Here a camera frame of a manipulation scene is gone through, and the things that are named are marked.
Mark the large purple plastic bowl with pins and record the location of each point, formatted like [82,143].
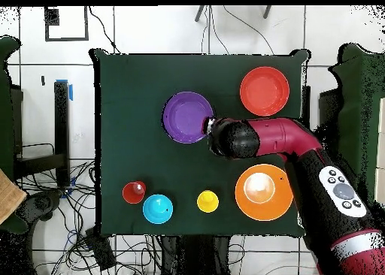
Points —
[183,117]

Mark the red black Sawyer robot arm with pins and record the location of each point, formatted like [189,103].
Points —
[279,136]

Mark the orange shallow plastic bowl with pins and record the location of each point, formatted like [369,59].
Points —
[264,91]

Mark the yellow plastic cup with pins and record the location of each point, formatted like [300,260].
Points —
[207,201]

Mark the dark green tablecloth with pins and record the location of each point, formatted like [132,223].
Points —
[135,76]

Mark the small cyan plastic bowl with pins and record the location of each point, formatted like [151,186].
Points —
[156,210]

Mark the large yellow plastic bowl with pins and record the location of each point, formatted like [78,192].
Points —
[264,209]

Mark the orange-red plastic cup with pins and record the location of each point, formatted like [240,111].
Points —
[130,194]

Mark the grey tripod leg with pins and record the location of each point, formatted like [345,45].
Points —
[200,14]
[267,13]

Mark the blue tape strip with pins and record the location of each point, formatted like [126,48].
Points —
[71,92]

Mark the green cloth side table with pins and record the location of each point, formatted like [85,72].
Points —
[6,121]
[358,106]

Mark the black power strip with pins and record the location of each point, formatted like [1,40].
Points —
[100,251]

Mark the white boxes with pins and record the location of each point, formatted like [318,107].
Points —
[381,151]

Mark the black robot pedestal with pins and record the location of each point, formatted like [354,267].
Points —
[195,257]

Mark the black square frame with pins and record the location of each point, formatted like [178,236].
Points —
[66,39]

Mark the black pedestal leg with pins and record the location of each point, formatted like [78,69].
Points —
[42,203]

